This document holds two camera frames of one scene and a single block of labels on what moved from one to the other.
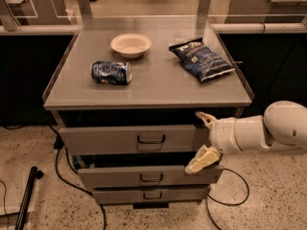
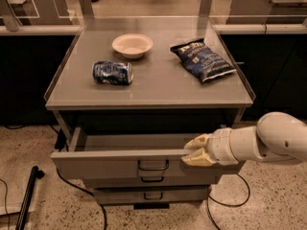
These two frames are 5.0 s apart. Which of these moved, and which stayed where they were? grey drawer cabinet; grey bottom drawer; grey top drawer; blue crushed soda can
Moved: grey top drawer
Stayed: grey bottom drawer; grey drawer cabinet; blue crushed soda can
